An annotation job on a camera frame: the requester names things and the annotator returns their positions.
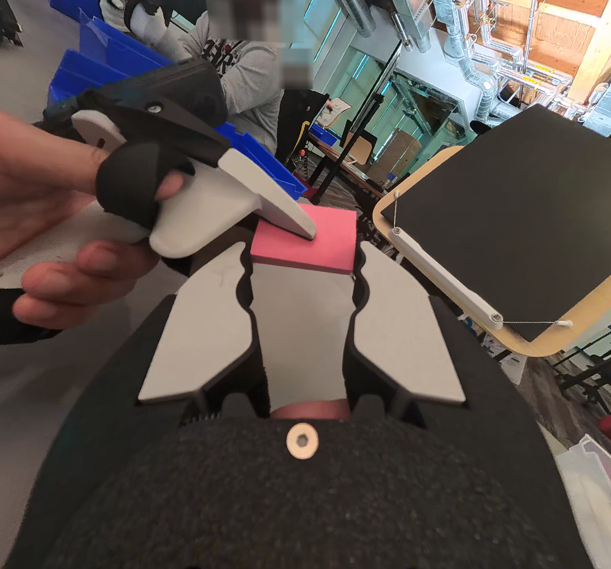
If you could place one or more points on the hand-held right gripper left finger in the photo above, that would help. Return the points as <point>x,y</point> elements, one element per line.
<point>200,340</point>

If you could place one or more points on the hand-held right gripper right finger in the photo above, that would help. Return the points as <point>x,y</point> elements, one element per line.
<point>405,340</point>

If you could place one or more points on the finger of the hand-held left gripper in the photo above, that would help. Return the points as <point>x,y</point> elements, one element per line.
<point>272,196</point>

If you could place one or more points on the pink sticky note pad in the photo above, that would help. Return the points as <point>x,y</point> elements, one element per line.
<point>305,249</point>

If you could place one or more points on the grey desk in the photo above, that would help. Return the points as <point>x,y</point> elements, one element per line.
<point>296,340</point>

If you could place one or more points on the person's left hand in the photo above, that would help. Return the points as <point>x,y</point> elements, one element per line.
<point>38,173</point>

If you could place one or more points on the red bag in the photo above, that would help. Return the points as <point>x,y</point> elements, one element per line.
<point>310,192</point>

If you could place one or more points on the white stand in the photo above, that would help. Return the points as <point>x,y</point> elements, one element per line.
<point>444,278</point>

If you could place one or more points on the black jacket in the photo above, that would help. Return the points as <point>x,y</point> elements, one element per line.
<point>296,120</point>

